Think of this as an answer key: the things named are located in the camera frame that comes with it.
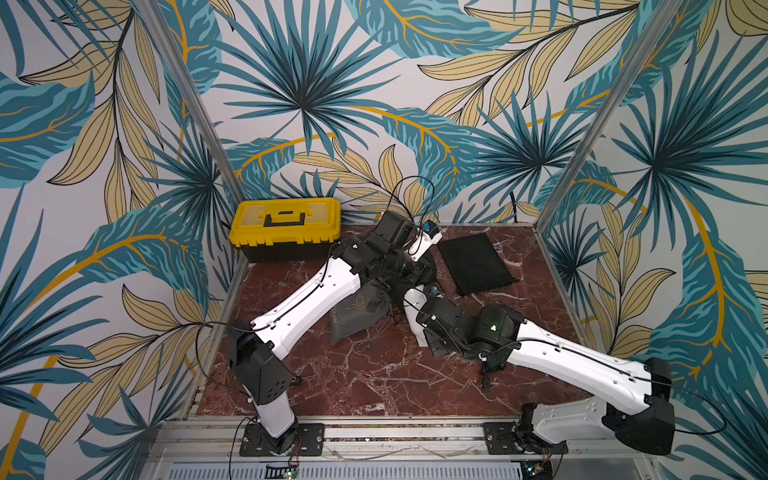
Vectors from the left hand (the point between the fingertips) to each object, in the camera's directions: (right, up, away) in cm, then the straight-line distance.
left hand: (426, 274), depth 73 cm
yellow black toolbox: (-43, +13, +25) cm, 51 cm away
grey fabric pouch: (-17, -11, +15) cm, 25 cm away
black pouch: (+22, +1, +37) cm, 43 cm away
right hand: (+1, -14, 0) cm, 14 cm away
